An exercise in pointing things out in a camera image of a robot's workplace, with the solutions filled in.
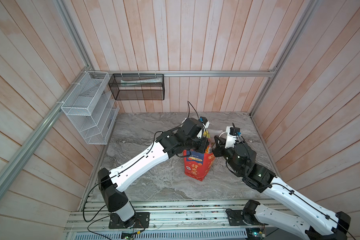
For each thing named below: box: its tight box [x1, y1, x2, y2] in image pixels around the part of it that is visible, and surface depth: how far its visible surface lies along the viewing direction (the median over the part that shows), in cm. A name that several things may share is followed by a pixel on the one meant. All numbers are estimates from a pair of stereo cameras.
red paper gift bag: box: [183, 150, 216, 182], surface depth 76 cm
